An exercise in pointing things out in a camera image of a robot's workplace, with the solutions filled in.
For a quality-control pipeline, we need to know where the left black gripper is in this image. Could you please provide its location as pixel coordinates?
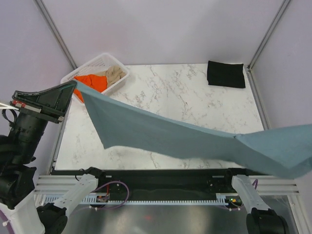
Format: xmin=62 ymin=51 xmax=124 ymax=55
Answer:
xmin=12 ymin=78 xmax=79 ymax=160

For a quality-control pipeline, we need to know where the blue t shirt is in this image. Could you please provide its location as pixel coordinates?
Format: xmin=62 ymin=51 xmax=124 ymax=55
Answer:
xmin=77 ymin=83 xmax=312 ymax=179

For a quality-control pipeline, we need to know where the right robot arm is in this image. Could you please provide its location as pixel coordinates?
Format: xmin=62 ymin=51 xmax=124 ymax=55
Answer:
xmin=223 ymin=168 xmax=290 ymax=234

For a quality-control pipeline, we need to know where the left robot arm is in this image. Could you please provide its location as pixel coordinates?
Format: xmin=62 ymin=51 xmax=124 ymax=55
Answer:
xmin=0 ymin=81 xmax=107 ymax=234

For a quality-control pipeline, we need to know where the orange t shirt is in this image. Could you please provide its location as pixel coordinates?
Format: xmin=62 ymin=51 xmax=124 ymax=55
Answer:
xmin=74 ymin=74 xmax=108 ymax=93

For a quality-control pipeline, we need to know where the white plastic laundry basket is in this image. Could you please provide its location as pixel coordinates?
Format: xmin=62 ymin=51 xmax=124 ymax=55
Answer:
xmin=60 ymin=53 xmax=130 ymax=95

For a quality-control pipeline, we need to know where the beige t shirt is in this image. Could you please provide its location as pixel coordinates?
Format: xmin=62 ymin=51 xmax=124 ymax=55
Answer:
xmin=95 ymin=65 xmax=126 ymax=87

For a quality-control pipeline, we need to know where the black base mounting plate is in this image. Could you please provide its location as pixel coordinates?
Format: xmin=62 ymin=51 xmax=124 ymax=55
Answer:
xmin=78 ymin=168 xmax=253 ymax=202

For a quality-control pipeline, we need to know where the folded black t shirt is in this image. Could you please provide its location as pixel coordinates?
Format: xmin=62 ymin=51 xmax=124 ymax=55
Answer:
xmin=207 ymin=61 xmax=246 ymax=89

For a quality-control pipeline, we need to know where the left aluminium frame post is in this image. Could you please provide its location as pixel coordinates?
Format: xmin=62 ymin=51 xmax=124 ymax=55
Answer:
xmin=34 ymin=0 xmax=77 ymax=70

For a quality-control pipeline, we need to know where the aluminium frame post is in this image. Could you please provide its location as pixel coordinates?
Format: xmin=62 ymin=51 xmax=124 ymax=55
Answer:
xmin=247 ymin=0 xmax=292 ymax=71
xmin=34 ymin=0 xmax=77 ymax=70

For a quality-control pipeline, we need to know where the white slotted cable duct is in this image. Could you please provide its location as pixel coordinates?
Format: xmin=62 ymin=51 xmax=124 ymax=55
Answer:
xmin=45 ymin=194 xmax=244 ymax=205

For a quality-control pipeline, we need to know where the right aluminium frame post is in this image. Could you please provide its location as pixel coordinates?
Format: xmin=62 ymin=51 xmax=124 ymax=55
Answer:
xmin=247 ymin=0 xmax=292 ymax=71

